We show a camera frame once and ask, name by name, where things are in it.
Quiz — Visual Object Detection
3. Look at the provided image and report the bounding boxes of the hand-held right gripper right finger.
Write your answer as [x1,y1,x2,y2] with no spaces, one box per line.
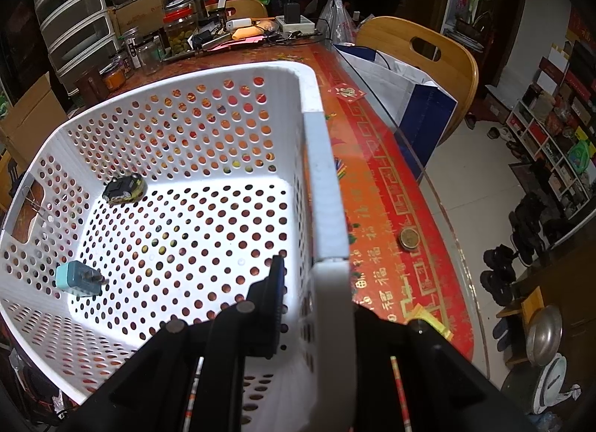
[354,306,536,432]

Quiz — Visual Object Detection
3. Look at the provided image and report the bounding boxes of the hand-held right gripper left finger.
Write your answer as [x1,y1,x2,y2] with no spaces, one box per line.
[60,255,287,432]

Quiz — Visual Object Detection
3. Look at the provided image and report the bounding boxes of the white perforated plastic basket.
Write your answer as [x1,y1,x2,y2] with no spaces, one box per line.
[0,62,359,432]

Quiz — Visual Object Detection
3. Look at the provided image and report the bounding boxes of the round brass tin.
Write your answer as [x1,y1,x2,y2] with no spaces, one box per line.
[398,227,421,252]

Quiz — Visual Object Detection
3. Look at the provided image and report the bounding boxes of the row of black shoes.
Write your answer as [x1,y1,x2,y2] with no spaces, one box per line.
[479,192,576,307]

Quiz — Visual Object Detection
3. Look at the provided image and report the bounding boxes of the metal pot lid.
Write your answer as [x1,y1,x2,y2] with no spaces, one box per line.
[526,304,564,365]

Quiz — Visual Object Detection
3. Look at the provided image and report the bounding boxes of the red floral tablecloth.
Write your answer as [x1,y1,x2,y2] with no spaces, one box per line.
[107,36,476,363]

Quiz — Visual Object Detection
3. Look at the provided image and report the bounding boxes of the yellow and black toy car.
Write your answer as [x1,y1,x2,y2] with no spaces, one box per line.
[103,172,146,204]

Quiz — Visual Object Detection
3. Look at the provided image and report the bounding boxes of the teal plug adapter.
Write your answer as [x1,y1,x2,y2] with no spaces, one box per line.
[55,261,110,299]

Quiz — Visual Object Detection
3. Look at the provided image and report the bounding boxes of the red diamond paper sticker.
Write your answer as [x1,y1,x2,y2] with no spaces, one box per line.
[328,83,368,104]

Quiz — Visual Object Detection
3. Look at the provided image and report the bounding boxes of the white and blue paper bag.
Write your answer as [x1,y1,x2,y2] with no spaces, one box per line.
[332,43,459,160]

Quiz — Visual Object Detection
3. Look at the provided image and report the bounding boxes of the white cube shelf unit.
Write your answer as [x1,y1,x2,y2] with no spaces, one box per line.
[505,32,596,219]

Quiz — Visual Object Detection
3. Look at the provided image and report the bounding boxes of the jar with orange contents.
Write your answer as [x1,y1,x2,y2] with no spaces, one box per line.
[101,62,127,90]

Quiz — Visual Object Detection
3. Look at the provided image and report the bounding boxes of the empty glass jar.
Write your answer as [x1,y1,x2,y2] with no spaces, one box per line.
[136,36,164,76]

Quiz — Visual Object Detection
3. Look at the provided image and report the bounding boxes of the brown mug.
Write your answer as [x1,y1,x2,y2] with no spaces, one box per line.
[74,64,109,104]

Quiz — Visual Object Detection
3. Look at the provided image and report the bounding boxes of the white power strip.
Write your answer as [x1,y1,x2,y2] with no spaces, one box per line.
[276,15,317,34]

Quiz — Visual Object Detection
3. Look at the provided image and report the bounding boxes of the glass jar of olives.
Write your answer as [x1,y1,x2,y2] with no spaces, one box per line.
[163,1,199,55]

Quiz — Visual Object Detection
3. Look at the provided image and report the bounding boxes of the cardboard box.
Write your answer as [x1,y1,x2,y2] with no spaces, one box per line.
[0,71,68,172]
[108,0,175,37]

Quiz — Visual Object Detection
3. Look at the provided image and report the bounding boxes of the clear plastic bag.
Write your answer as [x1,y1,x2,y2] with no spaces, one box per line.
[321,0,357,44]

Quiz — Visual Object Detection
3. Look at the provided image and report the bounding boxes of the potted plant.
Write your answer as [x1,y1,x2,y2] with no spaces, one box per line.
[454,0,504,42]

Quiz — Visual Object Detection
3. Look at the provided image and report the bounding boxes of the plastic drawer unit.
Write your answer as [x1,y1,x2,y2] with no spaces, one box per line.
[32,0,122,83]

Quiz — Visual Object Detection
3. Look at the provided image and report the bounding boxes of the wire binder clip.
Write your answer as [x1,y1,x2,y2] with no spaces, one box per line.
[21,183,52,223]

